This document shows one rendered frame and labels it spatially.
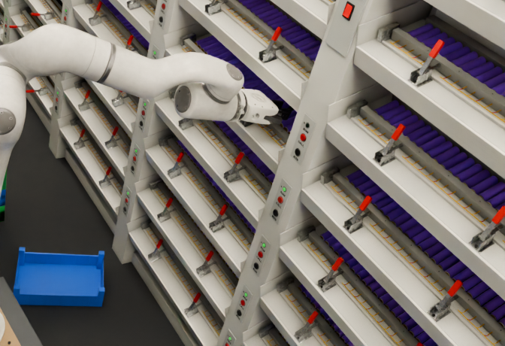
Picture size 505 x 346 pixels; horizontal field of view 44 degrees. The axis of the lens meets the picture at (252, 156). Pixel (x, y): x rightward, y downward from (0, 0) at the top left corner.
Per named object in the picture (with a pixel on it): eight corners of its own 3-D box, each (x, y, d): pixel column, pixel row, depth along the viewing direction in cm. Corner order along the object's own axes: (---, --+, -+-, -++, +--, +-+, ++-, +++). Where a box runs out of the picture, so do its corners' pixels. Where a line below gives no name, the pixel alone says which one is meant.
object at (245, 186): (258, 233, 171) (258, 198, 161) (155, 112, 207) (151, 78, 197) (318, 201, 179) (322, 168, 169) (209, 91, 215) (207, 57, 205)
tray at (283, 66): (300, 115, 150) (303, 68, 140) (177, 4, 186) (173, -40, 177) (365, 86, 158) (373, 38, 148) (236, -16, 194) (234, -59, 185)
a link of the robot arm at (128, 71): (127, 10, 130) (246, 62, 146) (93, 61, 140) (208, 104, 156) (127, 40, 125) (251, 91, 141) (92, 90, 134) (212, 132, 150)
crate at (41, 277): (12, 305, 216) (13, 289, 211) (18, 262, 232) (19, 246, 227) (101, 307, 225) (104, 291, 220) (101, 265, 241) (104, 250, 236)
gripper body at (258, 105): (250, 102, 149) (283, 106, 157) (228, 80, 155) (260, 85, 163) (237, 128, 152) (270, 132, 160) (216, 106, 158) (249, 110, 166)
